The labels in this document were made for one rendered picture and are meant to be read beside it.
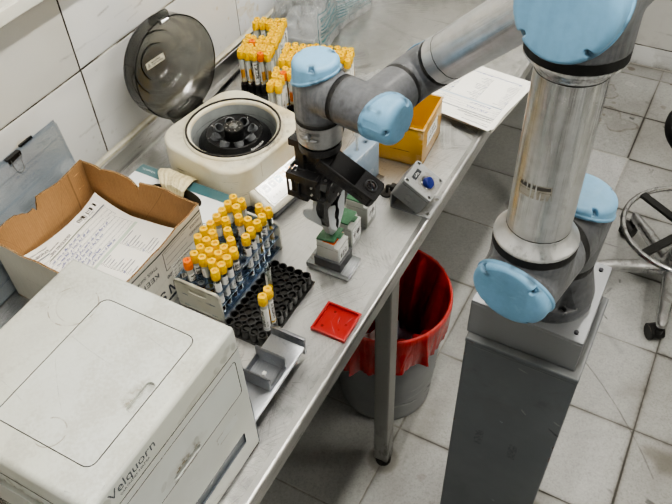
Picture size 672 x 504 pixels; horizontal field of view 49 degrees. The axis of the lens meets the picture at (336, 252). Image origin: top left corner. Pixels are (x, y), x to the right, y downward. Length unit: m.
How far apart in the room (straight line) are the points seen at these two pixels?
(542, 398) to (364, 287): 0.37
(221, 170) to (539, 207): 0.71
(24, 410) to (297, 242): 0.69
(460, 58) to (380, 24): 1.04
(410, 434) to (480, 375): 0.85
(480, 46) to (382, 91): 0.15
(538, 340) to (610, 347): 1.22
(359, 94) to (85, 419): 0.57
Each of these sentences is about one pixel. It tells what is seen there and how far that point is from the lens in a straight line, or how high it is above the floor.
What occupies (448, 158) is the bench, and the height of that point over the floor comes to 0.88.
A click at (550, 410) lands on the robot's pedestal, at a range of 1.39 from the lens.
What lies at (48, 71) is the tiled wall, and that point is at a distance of 1.50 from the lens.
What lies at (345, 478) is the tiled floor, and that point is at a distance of 2.14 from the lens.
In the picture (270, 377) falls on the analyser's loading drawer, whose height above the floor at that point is 0.92.
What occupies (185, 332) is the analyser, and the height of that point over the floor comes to 1.18.
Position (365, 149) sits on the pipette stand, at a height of 0.98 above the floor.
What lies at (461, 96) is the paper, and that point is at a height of 0.89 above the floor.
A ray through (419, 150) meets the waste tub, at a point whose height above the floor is 0.92.
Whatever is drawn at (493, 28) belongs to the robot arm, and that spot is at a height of 1.40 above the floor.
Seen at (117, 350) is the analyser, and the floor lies 1.17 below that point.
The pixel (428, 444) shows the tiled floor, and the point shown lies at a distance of 2.19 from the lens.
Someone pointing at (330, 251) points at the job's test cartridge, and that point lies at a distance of 1.35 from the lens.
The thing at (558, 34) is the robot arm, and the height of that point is 1.52.
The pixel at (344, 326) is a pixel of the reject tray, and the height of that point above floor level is 0.88.
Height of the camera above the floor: 1.92
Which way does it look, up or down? 47 degrees down
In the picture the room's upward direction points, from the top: 3 degrees counter-clockwise
